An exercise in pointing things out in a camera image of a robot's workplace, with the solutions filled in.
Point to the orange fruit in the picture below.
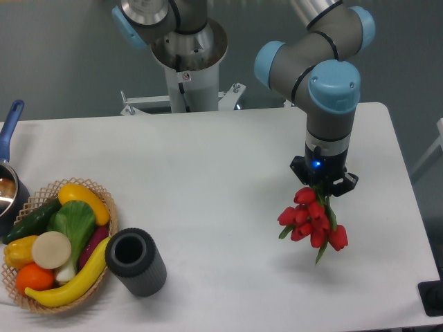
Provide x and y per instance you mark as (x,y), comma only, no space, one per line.
(34,277)

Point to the red tulip bouquet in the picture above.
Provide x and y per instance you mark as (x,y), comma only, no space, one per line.
(312,217)

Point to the yellow banana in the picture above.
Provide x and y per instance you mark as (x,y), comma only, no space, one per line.
(78,286)

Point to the yellow bell pepper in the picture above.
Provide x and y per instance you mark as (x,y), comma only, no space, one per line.
(18,253)

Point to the woven wicker basket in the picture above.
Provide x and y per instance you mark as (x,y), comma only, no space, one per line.
(39,198)

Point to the beige round slice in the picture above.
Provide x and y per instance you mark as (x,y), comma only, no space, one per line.
(51,250)

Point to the yellow squash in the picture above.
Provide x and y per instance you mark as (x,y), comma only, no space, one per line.
(77,192)

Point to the white frame at right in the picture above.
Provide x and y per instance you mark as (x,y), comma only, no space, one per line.
(429,157)

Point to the green bok choy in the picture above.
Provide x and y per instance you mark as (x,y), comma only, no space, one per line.
(76,220)

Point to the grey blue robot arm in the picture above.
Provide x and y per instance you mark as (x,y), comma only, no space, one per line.
(314,74)

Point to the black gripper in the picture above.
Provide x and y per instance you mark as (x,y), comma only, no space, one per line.
(324,164)

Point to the green cucumber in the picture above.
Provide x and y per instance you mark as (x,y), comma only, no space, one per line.
(34,223)

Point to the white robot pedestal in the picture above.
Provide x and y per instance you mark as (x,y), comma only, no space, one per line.
(191,67)

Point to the black device at edge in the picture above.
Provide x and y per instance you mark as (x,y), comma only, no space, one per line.
(431,296)

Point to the purple sweet potato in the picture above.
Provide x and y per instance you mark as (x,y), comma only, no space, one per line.
(98,235)

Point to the dark grey ribbed vase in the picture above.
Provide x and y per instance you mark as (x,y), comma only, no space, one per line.
(133,257)

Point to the blue handled saucepan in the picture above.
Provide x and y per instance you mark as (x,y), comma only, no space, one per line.
(14,194)

